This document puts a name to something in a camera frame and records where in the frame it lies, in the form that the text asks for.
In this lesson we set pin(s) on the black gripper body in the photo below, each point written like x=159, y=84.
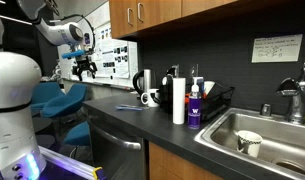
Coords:
x=83, y=62

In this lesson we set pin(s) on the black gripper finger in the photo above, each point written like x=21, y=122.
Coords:
x=93, y=70
x=77, y=72

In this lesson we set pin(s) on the purple pump bottle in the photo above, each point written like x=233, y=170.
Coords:
x=194, y=113

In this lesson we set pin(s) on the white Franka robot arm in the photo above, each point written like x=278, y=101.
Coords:
x=12, y=83

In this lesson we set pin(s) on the blue shell chair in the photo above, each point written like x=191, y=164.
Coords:
x=78, y=135
x=45, y=93
x=63, y=103

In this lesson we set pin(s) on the whiteboard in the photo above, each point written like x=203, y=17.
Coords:
x=132, y=53

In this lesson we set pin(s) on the blue plastic utensil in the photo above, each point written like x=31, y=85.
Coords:
x=128, y=108

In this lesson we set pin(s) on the steel electric kettle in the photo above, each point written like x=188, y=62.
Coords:
x=146, y=81

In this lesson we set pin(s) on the clear plastic utensil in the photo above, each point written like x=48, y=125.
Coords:
x=140, y=107

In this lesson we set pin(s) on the white mug with black print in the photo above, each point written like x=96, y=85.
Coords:
x=152, y=98

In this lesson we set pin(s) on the stainless steel dishwasher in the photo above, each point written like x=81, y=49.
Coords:
x=112, y=153

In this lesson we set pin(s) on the wooden upper cabinets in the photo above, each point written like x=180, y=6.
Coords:
x=158, y=11

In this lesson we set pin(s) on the white paper towel roll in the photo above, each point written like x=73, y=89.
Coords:
x=179, y=100

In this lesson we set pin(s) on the orange plastic item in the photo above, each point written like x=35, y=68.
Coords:
x=186, y=98

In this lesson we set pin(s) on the white bowl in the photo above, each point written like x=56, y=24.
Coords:
x=208, y=87

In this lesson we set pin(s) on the wooden lower cabinet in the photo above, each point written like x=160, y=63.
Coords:
x=172, y=165

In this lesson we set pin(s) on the black dish rack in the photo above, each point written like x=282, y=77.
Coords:
x=215, y=103

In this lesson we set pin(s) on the white cup with checker band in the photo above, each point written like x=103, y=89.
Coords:
x=249, y=143

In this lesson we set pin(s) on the white paper note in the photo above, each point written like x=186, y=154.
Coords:
x=277, y=48

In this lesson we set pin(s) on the stainless steel sink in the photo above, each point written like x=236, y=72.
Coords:
x=285, y=136

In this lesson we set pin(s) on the chrome faucet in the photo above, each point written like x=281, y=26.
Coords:
x=296, y=106

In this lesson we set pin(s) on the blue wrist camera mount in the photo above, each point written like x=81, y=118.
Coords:
x=73, y=54

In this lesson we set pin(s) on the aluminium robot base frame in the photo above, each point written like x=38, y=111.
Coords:
x=72, y=163

